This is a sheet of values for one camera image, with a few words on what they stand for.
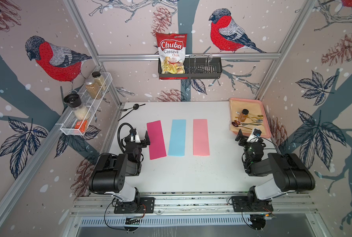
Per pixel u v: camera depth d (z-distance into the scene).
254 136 0.76
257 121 1.07
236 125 1.06
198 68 1.07
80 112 0.68
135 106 1.18
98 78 0.80
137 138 0.79
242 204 0.73
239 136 0.83
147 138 0.84
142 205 0.73
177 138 1.01
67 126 0.66
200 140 1.00
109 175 0.47
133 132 0.74
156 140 0.99
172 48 0.82
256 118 1.10
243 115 1.02
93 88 0.75
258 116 1.10
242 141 0.81
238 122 1.07
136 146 0.71
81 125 0.64
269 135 1.00
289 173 0.45
